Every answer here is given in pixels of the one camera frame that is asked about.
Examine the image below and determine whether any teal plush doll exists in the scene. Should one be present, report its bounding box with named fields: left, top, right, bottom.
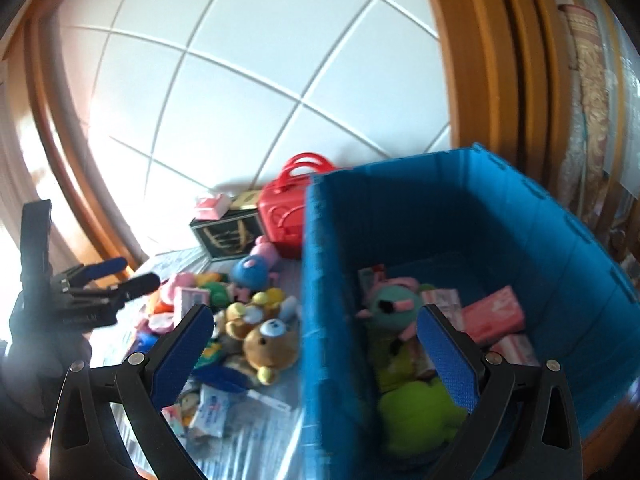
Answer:
left=356, top=277, right=426, bottom=341

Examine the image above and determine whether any blue y-shaped toy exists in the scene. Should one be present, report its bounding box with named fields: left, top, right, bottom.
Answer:
left=192, top=362, right=251, bottom=393

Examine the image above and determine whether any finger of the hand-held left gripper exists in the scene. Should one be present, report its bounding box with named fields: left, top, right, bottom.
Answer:
left=65, top=272, right=162, bottom=311
left=57, top=257, right=128, bottom=286

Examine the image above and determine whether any pink pig plush orange dress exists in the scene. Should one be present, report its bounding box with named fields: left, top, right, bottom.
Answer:
left=140, top=272, right=201, bottom=333

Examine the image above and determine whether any white panelled headboard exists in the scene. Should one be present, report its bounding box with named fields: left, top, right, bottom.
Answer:
left=45, top=0, right=456, bottom=261

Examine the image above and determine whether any small yellow blue doll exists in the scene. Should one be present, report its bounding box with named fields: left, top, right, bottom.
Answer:
left=265, top=287, right=301, bottom=326

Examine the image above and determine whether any blue pig plush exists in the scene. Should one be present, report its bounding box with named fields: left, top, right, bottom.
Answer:
left=230, top=235, right=281, bottom=291

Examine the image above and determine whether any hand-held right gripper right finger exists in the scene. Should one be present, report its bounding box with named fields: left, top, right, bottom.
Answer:
left=416, top=302, right=583, bottom=480

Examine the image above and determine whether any blue plastic crate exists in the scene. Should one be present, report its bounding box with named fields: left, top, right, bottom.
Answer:
left=300, top=142, right=640, bottom=471

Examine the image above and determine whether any dark green gold box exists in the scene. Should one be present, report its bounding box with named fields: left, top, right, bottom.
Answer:
left=189, top=207, right=266, bottom=263

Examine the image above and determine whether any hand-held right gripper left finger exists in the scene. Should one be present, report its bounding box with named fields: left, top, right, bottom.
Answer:
left=49, top=302, right=216, bottom=480

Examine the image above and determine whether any green frog plush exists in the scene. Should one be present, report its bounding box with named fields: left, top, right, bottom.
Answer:
left=375, top=340, right=471, bottom=456

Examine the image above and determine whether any translucent plastic sheet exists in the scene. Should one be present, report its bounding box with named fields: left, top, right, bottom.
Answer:
left=600, top=10, right=640, bottom=191

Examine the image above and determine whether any pink tissue pack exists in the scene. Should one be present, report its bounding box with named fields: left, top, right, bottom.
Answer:
left=175, top=287, right=211, bottom=318
left=194, top=194, right=232, bottom=221
left=460, top=285, right=526, bottom=346
left=425, top=287, right=463, bottom=326
left=490, top=335, right=541, bottom=368

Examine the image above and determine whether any red toy suitcase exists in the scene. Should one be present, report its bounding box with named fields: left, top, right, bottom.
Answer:
left=257, top=152, right=336, bottom=261

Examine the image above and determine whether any rolled patterned rug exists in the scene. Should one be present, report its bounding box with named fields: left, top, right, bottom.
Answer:
left=557, top=4, right=616, bottom=221

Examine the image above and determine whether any white pack blue print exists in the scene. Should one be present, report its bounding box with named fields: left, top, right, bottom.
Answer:
left=187, top=385, right=236, bottom=441

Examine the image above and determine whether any person's left forearm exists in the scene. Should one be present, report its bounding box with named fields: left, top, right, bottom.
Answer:
left=0, top=395, right=56, bottom=480

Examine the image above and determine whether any small green yellow plush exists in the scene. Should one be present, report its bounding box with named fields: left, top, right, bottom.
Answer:
left=195, top=272, right=233, bottom=308

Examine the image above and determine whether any brown bear plush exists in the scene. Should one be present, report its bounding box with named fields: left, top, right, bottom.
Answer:
left=242, top=317, right=301, bottom=386

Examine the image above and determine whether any person's left hand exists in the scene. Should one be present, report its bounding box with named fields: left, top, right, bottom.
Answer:
left=0, top=305, right=93, bottom=411

